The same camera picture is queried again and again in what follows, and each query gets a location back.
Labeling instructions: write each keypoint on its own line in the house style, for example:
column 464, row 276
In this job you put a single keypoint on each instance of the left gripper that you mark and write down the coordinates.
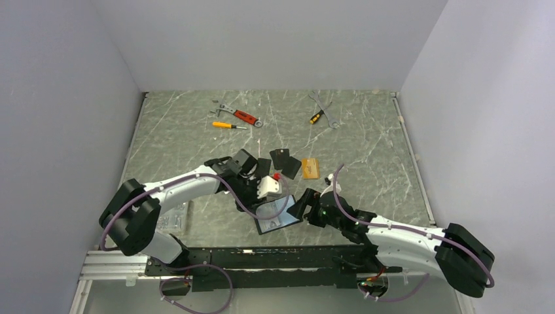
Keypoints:
column 252, row 203

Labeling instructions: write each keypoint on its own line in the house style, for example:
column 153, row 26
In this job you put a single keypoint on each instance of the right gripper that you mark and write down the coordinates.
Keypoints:
column 310, row 197

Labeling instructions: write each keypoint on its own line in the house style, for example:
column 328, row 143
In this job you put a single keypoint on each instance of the black leather card holder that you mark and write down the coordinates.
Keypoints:
column 277, row 208

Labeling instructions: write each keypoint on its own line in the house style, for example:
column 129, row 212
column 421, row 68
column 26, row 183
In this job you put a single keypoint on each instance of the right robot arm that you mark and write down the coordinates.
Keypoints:
column 452, row 253

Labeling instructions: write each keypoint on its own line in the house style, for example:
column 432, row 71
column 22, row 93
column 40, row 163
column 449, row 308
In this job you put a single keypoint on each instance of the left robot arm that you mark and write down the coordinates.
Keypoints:
column 131, row 216

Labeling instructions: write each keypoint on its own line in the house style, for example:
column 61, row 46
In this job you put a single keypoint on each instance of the loose black card left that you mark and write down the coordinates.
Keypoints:
column 263, row 167

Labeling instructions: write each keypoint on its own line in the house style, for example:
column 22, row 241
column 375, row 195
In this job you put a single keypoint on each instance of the loose black card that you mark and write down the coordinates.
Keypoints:
column 263, row 167
column 291, row 167

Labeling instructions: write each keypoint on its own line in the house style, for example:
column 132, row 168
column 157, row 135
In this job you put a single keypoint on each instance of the loose black card right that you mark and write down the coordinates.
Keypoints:
column 291, row 167

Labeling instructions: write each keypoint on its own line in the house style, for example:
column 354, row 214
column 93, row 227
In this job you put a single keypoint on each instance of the black credit card stack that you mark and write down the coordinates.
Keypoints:
column 279, row 158

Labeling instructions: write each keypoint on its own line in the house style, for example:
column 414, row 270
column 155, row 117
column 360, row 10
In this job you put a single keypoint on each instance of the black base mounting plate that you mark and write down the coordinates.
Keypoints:
column 354, row 257

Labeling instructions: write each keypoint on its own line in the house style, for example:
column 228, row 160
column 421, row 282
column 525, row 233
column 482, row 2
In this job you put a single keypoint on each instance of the clear plastic screw box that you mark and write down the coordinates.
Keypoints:
column 174, row 220

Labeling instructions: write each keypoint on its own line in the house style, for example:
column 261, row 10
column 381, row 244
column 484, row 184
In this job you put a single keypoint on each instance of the black yellow small screwdriver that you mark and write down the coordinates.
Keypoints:
column 317, row 116

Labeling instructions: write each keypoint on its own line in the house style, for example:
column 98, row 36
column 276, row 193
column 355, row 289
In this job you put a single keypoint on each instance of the silver open-end wrench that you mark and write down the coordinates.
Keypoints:
column 332, row 122

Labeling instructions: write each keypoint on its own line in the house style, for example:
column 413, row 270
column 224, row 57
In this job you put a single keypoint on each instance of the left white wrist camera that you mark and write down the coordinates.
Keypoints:
column 268, row 187

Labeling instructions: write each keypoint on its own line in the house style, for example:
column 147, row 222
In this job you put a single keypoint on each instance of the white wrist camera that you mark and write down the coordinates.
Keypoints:
column 268, row 187
column 332, row 185

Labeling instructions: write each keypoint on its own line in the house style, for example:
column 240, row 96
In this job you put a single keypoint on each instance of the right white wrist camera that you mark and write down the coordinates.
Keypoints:
column 332, row 185

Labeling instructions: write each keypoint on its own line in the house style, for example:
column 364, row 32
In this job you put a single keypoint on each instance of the yellow handled screwdriver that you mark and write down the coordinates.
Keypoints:
column 227, row 126

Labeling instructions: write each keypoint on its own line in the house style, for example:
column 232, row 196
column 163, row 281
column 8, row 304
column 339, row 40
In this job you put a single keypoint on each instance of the red handled adjustable wrench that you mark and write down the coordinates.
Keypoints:
column 243, row 116

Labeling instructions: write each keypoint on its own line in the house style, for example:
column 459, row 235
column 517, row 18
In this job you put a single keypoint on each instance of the aluminium frame rail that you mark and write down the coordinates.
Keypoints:
column 115, row 266

